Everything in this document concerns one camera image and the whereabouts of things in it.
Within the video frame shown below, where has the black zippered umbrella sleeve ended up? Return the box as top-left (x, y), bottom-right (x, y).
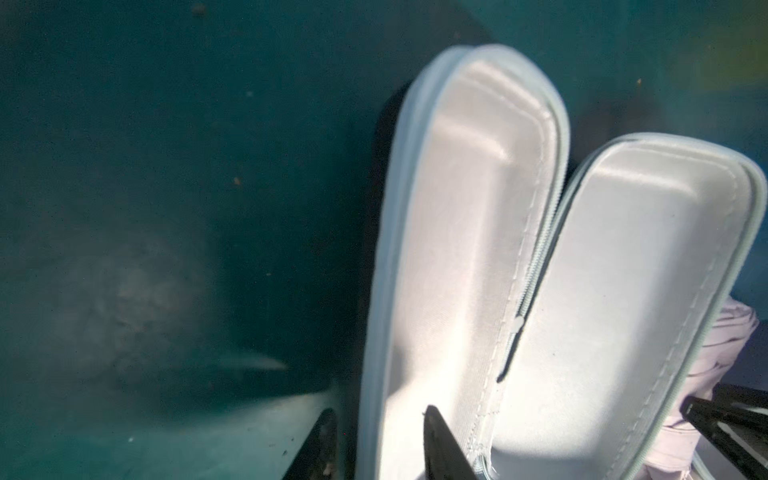
top-left (355, 45), bottom-right (767, 479)

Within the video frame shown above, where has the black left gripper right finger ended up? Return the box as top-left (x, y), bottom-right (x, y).
top-left (423, 405), bottom-right (477, 480)

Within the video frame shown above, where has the pink umbrella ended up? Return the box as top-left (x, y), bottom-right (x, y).
top-left (636, 297), bottom-right (759, 479)

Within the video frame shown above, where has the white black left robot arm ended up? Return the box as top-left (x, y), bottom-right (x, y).
top-left (284, 384), bottom-right (767, 479)

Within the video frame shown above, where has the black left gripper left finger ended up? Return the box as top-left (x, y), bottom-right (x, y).
top-left (283, 408), bottom-right (338, 480)

